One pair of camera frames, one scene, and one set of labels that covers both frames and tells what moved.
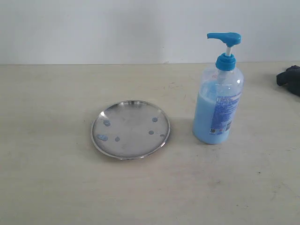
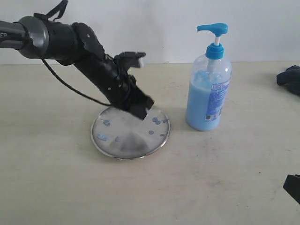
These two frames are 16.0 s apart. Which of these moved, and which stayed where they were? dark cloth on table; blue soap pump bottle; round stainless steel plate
Moved: blue soap pump bottle
Stayed: dark cloth on table; round stainless steel plate
